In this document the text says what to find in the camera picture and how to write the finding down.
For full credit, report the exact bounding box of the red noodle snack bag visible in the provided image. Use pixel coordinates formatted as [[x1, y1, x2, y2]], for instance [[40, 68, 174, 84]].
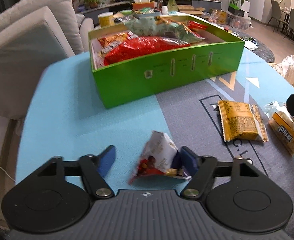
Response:
[[186, 21, 208, 32]]

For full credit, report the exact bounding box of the green gift box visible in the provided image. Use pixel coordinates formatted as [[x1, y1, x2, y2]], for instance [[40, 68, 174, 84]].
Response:
[[88, 14, 244, 108]]

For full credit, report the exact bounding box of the green chips snack bag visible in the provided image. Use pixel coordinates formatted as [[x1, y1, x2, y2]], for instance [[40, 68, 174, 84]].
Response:
[[124, 17, 205, 43]]

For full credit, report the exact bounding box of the orange tissue box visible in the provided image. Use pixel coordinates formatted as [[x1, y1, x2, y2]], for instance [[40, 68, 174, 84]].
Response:
[[132, 0, 155, 10]]

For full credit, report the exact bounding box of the beige sofa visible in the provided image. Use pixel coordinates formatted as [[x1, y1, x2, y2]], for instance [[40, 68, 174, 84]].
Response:
[[0, 0, 95, 120]]

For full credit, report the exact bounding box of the yellow cylindrical can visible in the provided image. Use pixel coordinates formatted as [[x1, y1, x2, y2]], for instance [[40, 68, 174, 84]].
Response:
[[98, 12, 114, 28]]

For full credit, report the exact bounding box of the dark marble coffee table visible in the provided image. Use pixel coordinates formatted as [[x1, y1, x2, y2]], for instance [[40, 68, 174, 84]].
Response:
[[224, 25, 275, 63]]

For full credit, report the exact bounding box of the blue plastic tray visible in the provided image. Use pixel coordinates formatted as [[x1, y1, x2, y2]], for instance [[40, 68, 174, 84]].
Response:
[[133, 8, 161, 18]]

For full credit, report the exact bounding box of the lobster cracker snack bag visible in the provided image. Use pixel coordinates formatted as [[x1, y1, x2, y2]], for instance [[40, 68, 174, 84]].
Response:
[[98, 31, 138, 55]]

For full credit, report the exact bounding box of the yellow sachima cake pack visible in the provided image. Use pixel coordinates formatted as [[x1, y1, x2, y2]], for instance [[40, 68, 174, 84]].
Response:
[[264, 101, 294, 156]]

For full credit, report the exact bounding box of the small yellow snack packet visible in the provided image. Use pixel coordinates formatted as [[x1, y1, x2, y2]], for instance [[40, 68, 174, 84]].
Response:
[[218, 100, 269, 142]]

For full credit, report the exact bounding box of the large red snack bag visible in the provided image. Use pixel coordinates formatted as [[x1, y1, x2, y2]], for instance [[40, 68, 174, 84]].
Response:
[[104, 36, 191, 66]]

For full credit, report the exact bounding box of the blue grey table mat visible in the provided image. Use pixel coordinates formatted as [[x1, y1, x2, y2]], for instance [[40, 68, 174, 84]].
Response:
[[15, 50, 294, 238]]

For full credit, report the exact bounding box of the small white red packet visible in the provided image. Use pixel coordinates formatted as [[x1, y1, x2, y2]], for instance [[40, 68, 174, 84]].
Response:
[[129, 131, 192, 184]]

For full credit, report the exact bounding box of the cardboard box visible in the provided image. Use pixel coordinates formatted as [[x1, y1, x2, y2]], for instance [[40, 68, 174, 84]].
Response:
[[177, 5, 204, 16]]

